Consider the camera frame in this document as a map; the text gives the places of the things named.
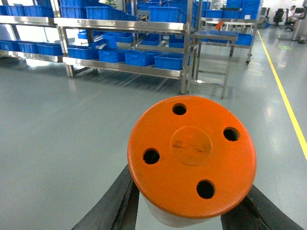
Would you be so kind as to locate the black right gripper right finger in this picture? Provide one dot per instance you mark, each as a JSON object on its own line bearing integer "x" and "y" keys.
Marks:
{"x": 257, "y": 212}

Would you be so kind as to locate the empty blue bin left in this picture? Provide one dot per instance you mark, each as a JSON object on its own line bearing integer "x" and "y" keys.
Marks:
{"x": 112, "y": 56}

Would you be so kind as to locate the stainless steel flow rack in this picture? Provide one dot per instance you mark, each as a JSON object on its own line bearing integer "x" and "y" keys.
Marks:
{"x": 73, "y": 31}

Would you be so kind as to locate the empty blue bin middle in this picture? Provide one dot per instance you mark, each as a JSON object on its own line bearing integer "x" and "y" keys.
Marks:
{"x": 141, "y": 58}

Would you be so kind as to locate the empty blue bin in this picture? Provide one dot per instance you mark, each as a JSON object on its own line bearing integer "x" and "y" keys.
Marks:
{"x": 112, "y": 56}
{"x": 141, "y": 58}

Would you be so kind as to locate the orange cylindrical cap 4680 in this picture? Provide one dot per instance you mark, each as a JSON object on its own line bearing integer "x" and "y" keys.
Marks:
{"x": 191, "y": 159}

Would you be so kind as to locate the small stainless steel table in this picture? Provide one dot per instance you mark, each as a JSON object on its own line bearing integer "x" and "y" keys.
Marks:
{"x": 210, "y": 38}

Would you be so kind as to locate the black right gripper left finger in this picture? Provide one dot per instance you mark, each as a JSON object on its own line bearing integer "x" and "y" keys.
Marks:
{"x": 117, "y": 209}

